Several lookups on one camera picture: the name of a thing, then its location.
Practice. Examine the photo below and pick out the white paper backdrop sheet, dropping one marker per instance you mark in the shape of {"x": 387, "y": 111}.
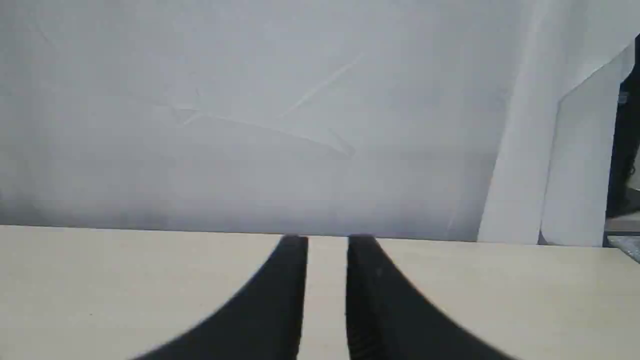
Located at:
{"x": 550, "y": 178}

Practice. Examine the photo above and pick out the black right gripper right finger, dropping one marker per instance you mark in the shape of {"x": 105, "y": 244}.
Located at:
{"x": 387, "y": 318}

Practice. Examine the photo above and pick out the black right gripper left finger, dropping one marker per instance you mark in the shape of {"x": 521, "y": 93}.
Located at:
{"x": 262, "y": 321}

